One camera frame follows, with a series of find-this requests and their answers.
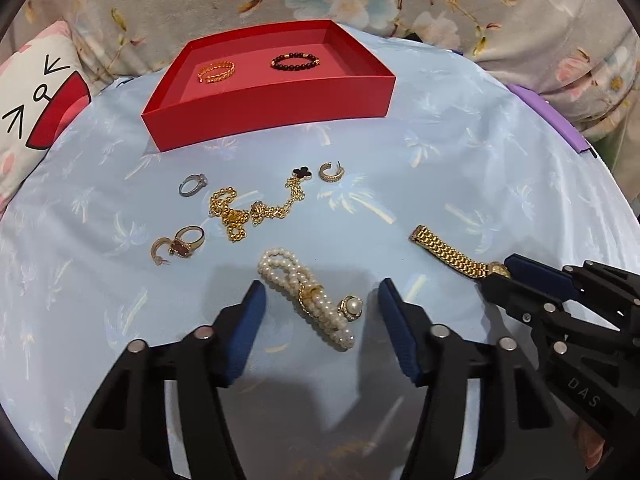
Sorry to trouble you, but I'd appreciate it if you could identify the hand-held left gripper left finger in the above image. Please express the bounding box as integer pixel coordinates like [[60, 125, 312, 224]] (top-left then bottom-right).
[[57, 281, 266, 480]]

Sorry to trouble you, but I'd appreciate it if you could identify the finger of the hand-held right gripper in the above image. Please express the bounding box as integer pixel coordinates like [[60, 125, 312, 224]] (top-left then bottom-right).
[[477, 277, 606, 346], [504, 254, 640, 331]]

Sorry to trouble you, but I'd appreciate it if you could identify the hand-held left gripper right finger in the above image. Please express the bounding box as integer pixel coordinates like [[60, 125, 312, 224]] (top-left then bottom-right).
[[378, 279, 586, 480]]

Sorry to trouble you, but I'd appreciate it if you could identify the pearl ring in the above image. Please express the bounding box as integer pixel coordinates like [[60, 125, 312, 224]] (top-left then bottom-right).
[[337, 296, 363, 321]]

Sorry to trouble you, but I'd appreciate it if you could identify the pearl bracelet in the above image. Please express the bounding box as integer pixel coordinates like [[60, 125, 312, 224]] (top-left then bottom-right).
[[258, 247, 356, 353]]

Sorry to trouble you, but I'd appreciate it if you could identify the gold watch band bracelet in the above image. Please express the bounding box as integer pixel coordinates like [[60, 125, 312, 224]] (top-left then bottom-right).
[[410, 225, 512, 280]]

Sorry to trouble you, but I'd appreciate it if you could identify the gold ring with red stone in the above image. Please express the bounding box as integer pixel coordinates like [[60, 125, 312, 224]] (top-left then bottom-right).
[[169, 226, 206, 258]]

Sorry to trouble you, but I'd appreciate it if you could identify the thick gold chain bracelet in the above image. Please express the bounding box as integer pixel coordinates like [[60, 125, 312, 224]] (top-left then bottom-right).
[[208, 187, 251, 244]]

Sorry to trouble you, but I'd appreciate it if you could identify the silver ring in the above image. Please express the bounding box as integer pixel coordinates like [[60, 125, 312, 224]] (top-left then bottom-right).
[[178, 173, 209, 198]]

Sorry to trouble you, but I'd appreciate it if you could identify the gold necklace with black clover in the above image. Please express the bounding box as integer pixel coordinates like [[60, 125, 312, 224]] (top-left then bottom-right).
[[249, 166, 314, 227]]

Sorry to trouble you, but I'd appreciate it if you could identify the red cardboard box tray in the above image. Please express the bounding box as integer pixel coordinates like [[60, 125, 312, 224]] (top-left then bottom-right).
[[141, 19, 397, 153]]

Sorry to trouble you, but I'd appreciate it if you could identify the light blue printed cloth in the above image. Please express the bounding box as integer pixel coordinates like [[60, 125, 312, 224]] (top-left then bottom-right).
[[0, 25, 640, 480]]

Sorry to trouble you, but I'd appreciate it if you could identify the purple plastic object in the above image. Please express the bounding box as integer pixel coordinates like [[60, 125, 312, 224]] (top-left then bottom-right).
[[507, 82, 598, 158]]

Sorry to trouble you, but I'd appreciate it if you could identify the cartoon print pillow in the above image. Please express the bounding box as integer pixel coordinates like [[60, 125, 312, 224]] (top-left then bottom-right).
[[0, 20, 94, 211]]

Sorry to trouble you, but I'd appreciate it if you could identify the grey floral blanket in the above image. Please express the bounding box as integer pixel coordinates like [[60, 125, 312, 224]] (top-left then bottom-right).
[[0, 0, 640, 191]]

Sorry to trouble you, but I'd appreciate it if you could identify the gold flat chain bracelet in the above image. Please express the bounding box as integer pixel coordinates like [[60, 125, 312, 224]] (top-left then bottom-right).
[[197, 61, 236, 84]]

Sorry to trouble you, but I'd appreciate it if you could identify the dark bead bracelet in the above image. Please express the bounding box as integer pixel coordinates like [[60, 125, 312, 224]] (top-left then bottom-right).
[[270, 51, 318, 72]]

